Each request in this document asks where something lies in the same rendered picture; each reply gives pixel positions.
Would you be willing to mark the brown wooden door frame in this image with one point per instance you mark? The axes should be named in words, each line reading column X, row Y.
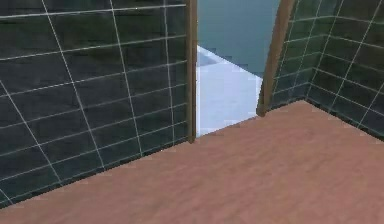
column 191, row 66

